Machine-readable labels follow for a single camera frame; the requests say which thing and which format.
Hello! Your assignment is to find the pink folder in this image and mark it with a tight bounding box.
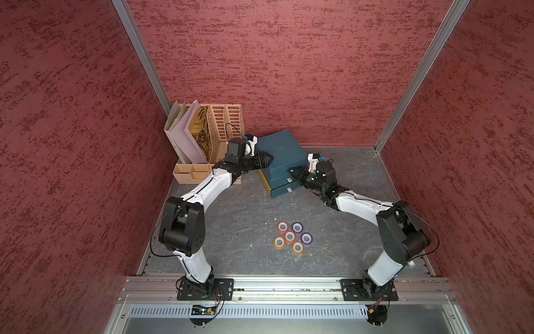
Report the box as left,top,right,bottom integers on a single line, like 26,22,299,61
170,100,207,164

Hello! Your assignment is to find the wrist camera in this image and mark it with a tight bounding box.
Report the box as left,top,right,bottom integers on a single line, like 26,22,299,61
307,153,324,174
243,134,259,157

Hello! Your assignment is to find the purple tape roll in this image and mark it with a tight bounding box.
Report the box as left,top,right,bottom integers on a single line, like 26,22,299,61
300,232,313,246
291,222,303,235

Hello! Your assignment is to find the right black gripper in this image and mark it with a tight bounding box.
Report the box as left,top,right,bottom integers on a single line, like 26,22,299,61
288,165,325,192

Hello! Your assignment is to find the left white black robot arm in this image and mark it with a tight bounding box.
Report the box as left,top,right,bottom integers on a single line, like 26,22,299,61
158,134,273,299

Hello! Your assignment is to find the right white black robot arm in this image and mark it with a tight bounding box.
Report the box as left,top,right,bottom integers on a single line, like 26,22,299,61
288,157,432,300

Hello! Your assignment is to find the teal drawer cabinet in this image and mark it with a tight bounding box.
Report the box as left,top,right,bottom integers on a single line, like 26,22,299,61
257,130,308,198

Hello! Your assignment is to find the aluminium front rail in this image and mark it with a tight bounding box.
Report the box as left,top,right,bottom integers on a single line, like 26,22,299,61
118,275,459,305

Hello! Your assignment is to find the orange tape roll lower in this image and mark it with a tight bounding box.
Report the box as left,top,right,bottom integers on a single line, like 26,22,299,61
291,242,305,255

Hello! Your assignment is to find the beige folder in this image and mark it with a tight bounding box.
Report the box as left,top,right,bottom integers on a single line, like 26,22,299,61
164,100,191,164

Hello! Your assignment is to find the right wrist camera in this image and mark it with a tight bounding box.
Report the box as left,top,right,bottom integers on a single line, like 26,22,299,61
307,153,324,174

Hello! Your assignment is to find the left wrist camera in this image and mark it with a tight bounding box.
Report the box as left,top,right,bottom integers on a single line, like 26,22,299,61
243,134,259,157

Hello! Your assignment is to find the yellow patterned book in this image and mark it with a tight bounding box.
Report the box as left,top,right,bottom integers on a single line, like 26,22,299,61
189,106,213,162

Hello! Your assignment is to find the beige plastic file organizer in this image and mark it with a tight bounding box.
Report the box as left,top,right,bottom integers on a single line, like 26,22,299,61
172,104,245,185

